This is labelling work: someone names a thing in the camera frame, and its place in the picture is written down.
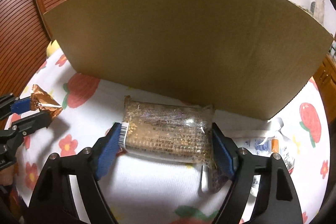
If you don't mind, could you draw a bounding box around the brown foil snack wrapper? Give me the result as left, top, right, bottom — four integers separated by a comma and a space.
30, 84, 63, 119

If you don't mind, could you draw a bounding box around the clear grain cracker pack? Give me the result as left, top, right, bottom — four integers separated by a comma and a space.
118, 96, 227, 193

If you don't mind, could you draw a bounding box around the person's left hand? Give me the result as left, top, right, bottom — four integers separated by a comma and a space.
0, 165, 14, 186

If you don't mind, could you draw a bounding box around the white red snack pouch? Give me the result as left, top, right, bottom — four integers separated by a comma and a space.
241, 118, 296, 197

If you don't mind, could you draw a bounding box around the floral white bed sheet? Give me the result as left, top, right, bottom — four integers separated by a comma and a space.
4, 52, 332, 224

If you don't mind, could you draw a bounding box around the yellow Pikachu plush toy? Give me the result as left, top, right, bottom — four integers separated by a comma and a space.
46, 40, 60, 58

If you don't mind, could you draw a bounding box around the open cardboard box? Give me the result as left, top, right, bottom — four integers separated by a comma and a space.
45, 0, 333, 120

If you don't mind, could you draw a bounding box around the wooden dresser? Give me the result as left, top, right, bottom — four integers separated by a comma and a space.
313, 53, 336, 122

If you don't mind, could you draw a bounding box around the beige curtain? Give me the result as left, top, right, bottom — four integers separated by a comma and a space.
313, 0, 325, 25

